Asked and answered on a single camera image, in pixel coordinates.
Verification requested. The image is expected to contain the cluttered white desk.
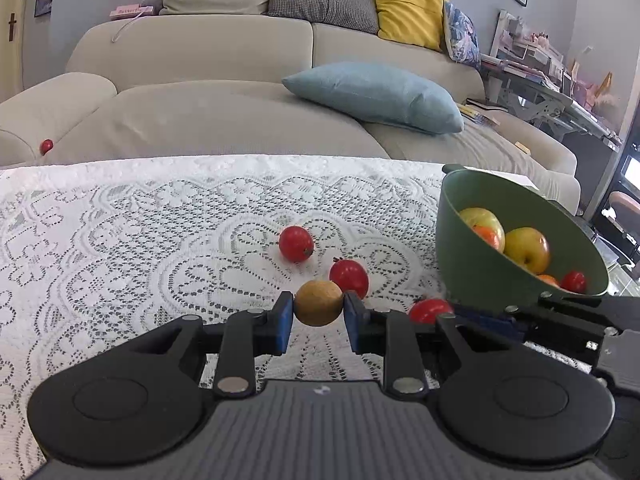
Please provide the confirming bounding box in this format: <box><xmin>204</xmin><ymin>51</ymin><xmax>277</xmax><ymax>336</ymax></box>
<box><xmin>480</xmin><ymin>10</ymin><xmax>624</xmax><ymax>211</ymax></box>

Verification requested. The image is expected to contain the pink chair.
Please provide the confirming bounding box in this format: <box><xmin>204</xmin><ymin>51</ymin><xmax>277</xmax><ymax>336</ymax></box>
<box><xmin>602</xmin><ymin>191</ymin><xmax>640</xmax><ymax>231</ymax></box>

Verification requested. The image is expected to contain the small red fruit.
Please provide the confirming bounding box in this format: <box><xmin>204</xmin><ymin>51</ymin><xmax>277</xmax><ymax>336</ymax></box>
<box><xmin>560</xmin><ymin>270</ymin><xmax>588</xmax><ymax>294</ymax></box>
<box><xmin>409</xmin><ymin>298</ymin><xmax>455</xmax><ymax>325</ymax></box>
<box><xmin>278</xmin><ymin>226</ymin><xmax>315</xmax><ymax>262</ymax></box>
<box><xmin>329</xmin><ymin>258</ymin><xmax>370</xmax><ymax>300</ymax></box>

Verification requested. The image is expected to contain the pink box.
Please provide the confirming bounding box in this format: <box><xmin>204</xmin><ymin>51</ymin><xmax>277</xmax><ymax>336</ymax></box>
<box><xmin>110</xmin><ymin>5</ymin><xmax>155</xmax><ymax>20</ymax></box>

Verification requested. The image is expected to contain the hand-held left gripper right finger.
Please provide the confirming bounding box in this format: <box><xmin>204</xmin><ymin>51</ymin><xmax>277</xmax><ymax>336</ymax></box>
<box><xmin>343</xmin><ymin>291</ymin><xmax>546</xmax><ymax>402</ymax></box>

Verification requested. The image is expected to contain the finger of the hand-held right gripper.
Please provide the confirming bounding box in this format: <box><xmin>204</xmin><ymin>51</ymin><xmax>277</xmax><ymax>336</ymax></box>
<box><xmin>452</xmin><ymin>309</ymin><xmax>619</xmax><ymax>362</ymax></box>
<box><xmin>538</xmin><ymin>293</ymin><xmax>640</xmax><ymax>332</ymax></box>

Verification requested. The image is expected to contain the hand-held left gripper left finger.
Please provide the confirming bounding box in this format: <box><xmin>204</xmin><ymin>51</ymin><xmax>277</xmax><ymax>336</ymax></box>
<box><xmin>97</xmin><ymin>290</ymin><xmax>296</xmax><ymax>402</ymax></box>

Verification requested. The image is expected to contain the screen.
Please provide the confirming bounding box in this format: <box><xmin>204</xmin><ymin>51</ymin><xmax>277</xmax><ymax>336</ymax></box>
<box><xmin>620</xmin><ymin>152</ymin><xmax>640</xmax><ymax>186</ymax></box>

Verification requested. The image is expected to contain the small brown round fruit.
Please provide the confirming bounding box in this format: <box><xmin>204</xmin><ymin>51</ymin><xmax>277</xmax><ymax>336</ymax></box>
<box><xmin>293</xmin><ymin>280</ymin><xmax>345</xmax><ymax>327</ymax></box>

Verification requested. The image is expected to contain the blue patterned cushion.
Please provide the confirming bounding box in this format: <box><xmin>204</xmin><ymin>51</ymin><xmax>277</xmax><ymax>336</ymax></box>
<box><xmin>442</xmin><ymin>0</ymin><xmax>482</xmax><ymax>66</ymax></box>

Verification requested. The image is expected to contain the stack of thin books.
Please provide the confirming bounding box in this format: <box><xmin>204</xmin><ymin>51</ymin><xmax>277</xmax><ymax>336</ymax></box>
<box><xmin>457</xmin><ymin>102</ymin><xmax>501</xmax><ymax>127</ymax></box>

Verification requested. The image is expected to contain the small yellow apple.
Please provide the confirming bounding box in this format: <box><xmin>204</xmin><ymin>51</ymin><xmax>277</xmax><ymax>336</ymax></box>
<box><xmin>459</xmin><ymin>207</ymin><xmax>506</xmax><ymax>253</ymax></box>

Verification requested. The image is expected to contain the light blue pillow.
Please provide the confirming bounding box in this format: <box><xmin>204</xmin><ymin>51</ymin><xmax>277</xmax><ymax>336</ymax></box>
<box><xmin>282</xmin><ymin>61</ymin><xmax>465</xmax><ymax>135</ymax></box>

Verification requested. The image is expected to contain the yellow cushion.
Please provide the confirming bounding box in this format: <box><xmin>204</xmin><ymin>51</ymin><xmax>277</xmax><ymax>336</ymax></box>
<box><xmin>374</xmin><ymin>0</ymin><xmax>454</xmax><ymax>52</ymax></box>

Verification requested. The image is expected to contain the houndstooth cushion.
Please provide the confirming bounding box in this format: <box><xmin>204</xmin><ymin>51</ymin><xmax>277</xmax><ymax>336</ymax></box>
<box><xmin>267</xmin><ymin>0</ymin><xmax>379</xmax><ymax>35</ymax></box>

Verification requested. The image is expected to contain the beige sofa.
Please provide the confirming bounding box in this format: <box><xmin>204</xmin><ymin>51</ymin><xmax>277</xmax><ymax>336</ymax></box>
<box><xmin>0</xmin><ymin>12</ymin><xmax>581</xmax><ymax>211</ymax></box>

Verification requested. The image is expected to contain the green bowl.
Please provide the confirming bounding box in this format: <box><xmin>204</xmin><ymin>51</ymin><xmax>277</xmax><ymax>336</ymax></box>
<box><xmin>435</xmin><ymin>164</ymin><xmax>610</xmax><ymax>319</ymax></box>

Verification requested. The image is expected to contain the white lace tablecloth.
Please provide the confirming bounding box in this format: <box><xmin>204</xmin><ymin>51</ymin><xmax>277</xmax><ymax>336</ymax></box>
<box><xmin>0</xmin><ymin>155</ymin><xmax>539</xmax><ymax>480</ymax></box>

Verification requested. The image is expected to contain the large yellow-green apple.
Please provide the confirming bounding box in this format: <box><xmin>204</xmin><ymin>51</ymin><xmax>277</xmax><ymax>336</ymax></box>
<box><xmin>503</xmin><ymin>227</ymin><xmax>551</xmax><ymax>275</ymax></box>

